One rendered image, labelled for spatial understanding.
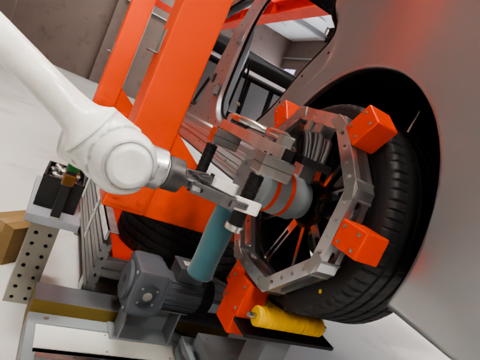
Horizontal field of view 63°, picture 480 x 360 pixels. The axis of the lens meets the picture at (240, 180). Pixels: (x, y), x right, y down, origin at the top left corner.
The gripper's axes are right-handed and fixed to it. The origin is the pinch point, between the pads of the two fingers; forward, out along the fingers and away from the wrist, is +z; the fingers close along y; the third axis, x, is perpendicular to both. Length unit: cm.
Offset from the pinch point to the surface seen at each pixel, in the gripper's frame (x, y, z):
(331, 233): 0.8, 8.4, 21.5
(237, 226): -6.3, 1.5, 0.9
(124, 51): 31, -253, -12
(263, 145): 13.4, -6.0, 2.4
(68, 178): -23, -53, -33
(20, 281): -73, -73, -34
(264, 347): -46, -12, 37
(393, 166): 21.8, 8.2, 30.1
